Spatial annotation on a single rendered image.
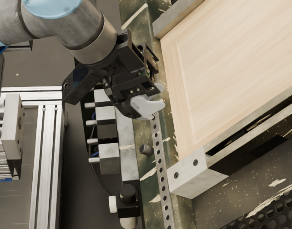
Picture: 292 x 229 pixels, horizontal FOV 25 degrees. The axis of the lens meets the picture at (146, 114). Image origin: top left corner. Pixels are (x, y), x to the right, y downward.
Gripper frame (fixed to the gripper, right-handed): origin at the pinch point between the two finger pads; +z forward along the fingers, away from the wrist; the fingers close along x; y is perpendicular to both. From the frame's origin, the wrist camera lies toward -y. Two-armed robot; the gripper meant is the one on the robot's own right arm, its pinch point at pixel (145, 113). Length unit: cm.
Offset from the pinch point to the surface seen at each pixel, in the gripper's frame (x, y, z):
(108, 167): 24, -36, 49
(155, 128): 24.6, -16.5, 38.7
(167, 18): 57, -10, 36
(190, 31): 49, -4, 36
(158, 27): 56, -14, 37
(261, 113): 10.4, 14.3, 25.1
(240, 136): 8.6, 8.2, 28.4
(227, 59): 33.8, 6.1, 32.9
